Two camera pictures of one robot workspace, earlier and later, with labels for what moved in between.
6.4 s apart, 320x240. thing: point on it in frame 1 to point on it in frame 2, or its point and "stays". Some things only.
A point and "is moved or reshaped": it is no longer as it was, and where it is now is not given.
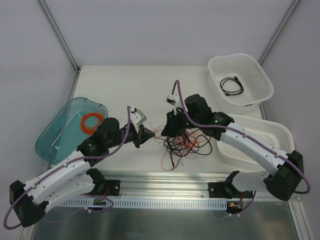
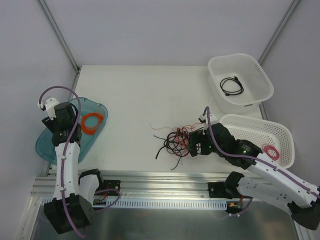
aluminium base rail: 161,185 stays
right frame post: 278,31 stays
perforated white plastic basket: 271,134 stays
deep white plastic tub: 238,83 stays
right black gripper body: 173,124 to 198,142
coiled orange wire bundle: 88,130 stays
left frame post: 59,35 stays
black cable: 179,146 is moved or reshaped
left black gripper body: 137,136 to 49,122
